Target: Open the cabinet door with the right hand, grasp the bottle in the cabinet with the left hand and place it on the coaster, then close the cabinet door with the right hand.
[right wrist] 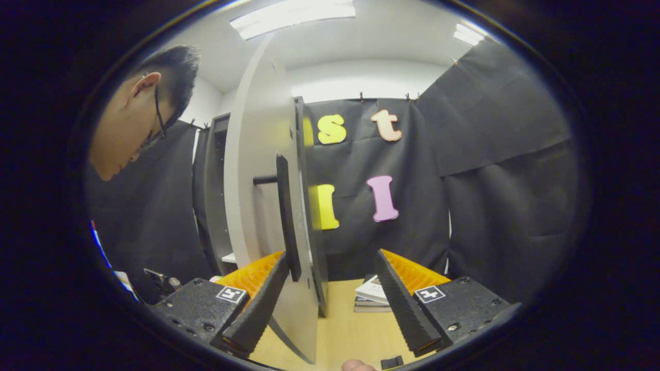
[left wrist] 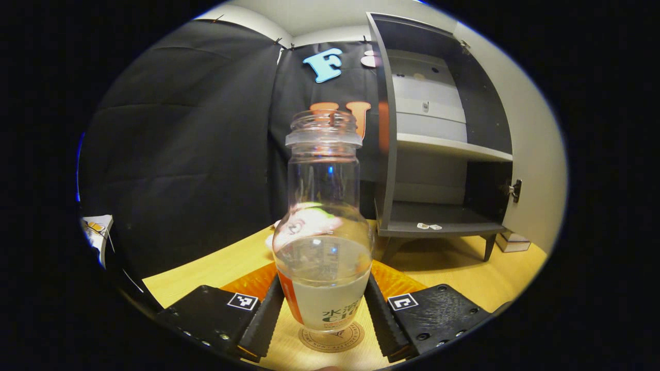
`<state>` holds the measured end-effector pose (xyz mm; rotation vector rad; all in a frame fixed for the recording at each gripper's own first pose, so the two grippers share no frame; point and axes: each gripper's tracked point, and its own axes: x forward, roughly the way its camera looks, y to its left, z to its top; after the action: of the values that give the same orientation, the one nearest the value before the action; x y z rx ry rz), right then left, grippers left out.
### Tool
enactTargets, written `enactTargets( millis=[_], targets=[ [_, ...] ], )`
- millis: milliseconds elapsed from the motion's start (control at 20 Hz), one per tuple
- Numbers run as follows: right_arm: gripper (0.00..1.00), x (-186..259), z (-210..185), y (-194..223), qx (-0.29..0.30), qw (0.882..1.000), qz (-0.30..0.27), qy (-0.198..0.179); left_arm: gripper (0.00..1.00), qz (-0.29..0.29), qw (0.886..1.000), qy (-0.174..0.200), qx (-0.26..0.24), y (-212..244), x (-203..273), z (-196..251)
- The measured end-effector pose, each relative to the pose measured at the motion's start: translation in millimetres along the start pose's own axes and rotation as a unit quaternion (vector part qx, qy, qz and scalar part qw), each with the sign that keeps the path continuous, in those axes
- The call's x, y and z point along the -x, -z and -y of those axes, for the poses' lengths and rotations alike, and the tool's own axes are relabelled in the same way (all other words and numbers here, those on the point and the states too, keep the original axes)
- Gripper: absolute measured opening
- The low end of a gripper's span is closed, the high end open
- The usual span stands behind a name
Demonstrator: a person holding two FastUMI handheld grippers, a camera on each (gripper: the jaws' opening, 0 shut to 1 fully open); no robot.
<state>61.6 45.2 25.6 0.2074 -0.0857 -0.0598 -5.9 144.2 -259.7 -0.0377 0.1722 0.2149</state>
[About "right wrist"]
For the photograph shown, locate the grey cabinet door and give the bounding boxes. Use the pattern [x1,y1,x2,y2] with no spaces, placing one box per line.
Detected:
[223,33,331,365]

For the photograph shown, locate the long ceiling light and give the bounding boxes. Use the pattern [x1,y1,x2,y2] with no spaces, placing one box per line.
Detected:
[229,0,356,41]

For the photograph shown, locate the small ceiling light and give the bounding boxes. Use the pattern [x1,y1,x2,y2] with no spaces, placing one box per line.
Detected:
[454,23,485,46]

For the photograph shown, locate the black door handle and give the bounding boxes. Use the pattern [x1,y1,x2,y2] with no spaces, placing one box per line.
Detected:
[253,153,303,282]

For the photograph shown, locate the dark grey cabinet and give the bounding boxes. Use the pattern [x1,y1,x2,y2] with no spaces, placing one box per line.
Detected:
[192,112,239,276]

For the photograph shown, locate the black backdrop cloth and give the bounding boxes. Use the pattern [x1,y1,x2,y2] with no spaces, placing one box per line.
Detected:
[85,39,578,305]

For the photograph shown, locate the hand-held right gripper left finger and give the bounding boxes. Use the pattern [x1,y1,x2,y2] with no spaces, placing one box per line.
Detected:
[150,251,290,359]

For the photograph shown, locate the white book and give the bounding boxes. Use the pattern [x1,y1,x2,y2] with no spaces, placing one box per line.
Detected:
[355,275,391,305]

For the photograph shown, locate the person's head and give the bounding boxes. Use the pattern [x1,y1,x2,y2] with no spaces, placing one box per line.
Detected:
[89,45,202,182]

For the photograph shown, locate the grey book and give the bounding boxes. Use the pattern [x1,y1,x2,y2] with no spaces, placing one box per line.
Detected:
[354,296,391,313]

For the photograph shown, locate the black glasses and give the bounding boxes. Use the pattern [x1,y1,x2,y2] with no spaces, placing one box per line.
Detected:
[137,85,178,154]

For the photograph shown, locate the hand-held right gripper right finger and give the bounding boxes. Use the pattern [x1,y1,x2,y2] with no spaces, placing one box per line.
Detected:
[375,249,521,358]

